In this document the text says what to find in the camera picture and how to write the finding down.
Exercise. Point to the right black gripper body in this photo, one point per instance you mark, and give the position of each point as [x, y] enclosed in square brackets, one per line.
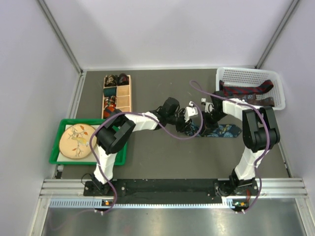
[210, 120]

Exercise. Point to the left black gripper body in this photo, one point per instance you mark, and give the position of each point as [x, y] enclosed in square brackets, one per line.
[178, 121]

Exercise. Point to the blue floral tie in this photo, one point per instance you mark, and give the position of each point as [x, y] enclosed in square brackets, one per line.
[221, 131]

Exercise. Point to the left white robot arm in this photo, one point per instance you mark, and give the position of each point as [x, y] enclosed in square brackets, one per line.
[112, 135]

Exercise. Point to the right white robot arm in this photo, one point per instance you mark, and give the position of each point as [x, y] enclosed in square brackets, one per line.
[260, 133]

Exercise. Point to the red striped tie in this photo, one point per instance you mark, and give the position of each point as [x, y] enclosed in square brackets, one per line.
[265, 87]

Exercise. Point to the brown patterned tie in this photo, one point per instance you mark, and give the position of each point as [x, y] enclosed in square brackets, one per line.
[251, 99]

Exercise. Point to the white plastic basket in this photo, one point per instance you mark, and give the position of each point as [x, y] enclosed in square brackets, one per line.
[245, 77]

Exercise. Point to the wooden compartment box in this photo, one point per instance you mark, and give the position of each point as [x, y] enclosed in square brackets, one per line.
[124, 97]

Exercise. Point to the dark red rolled tie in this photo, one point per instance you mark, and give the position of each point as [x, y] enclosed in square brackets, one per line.
[123, 80]

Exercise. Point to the multicolour patterned rolled tie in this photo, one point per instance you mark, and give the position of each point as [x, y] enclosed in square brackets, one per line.
[110, 101]

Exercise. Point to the orange blue rolled tie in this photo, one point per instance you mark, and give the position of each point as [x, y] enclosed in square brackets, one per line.
[108, 112]

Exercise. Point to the dark green rolled tie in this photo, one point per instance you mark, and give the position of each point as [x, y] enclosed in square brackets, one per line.
[108, 92]

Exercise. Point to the beige patterned rolled tie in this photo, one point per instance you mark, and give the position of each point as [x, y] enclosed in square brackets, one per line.
[110, 81]

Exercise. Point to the round wooden embroidered plate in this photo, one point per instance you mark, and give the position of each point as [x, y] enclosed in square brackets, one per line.
[75, 141]

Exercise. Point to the green plastic tray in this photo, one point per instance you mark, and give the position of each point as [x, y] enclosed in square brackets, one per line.
[56, 157]

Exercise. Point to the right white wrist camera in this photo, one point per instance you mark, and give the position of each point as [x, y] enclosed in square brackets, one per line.
[208, 106]

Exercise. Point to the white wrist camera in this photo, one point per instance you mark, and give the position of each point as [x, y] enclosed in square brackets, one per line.
[208, 106]
[190, 111]

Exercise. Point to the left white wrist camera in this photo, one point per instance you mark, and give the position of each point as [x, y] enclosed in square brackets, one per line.
[190, 111]

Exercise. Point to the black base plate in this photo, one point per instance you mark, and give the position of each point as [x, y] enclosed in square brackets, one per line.
[126, 187]

